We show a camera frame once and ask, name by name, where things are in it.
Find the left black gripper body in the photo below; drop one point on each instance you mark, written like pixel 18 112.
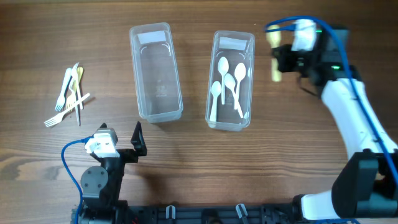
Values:
pixel 117 164

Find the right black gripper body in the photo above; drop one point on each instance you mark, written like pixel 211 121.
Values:
pixel 298 61

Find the yellow plastic spoon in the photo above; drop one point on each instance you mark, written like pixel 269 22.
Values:
pixel 274 39

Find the white plastic spoon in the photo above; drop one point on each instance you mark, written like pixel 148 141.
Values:
pixel 230 83
pixel 223 68
pixel 215 92
pixel 239 73

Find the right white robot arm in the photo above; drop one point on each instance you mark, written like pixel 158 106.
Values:
pixel 367 185

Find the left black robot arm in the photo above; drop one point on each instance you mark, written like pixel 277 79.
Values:
pixel 100 185

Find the left clear plastic container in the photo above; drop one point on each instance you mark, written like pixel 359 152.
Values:
pixel 158 91

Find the clear plastic container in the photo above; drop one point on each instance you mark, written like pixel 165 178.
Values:
pixel 229 99
pixel 158 91

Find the right clear plastic container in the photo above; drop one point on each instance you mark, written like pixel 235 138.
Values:
pixel 229 99

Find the yellow plastic fork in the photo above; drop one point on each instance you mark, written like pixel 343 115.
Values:
pixel 80 71

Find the white plastic fork crossing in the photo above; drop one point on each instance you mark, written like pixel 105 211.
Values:
pixel 59 117

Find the white plastic fork left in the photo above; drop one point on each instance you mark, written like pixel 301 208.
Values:
pixel 61 98

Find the clear plastic fork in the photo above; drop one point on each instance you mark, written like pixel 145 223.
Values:
pixel 76 113

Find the white plastic knife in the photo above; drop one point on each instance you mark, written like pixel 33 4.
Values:
pixel 75 82

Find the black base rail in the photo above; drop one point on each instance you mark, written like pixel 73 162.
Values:
pixel 241 213

